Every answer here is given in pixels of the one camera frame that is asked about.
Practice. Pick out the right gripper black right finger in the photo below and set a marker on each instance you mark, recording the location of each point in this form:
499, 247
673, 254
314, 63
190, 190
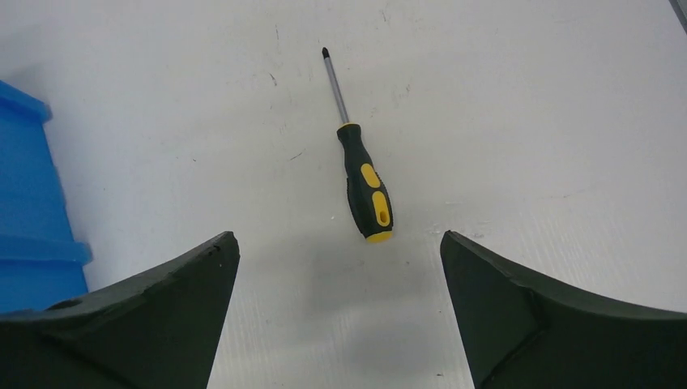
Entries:
523, 329

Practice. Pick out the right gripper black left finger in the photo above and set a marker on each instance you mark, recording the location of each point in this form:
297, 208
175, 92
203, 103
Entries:
157, 329

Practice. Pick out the black yellow screwdriver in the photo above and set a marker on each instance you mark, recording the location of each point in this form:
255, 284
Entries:
368, 198

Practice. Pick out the blue plastic bin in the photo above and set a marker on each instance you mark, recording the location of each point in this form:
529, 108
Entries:
41, 262

